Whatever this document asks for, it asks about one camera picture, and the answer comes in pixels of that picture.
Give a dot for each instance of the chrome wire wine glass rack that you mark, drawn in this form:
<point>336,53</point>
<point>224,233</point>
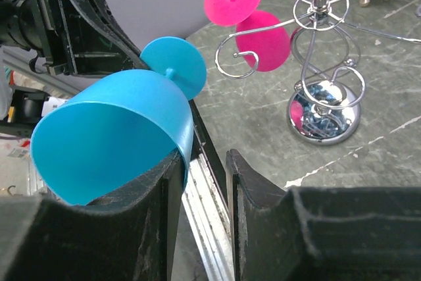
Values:
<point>325,107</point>

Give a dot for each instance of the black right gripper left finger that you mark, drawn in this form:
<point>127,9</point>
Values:
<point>128,234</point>

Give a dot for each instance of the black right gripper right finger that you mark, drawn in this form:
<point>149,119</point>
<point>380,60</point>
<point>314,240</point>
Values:
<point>308,233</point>

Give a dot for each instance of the blue plastic wine glass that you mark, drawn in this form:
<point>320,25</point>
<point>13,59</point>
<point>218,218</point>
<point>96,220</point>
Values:
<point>121,126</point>

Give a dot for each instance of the pink plastic wine glass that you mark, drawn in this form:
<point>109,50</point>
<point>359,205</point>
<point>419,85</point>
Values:
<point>260,37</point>

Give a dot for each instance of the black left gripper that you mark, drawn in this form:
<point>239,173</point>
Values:
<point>93,41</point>

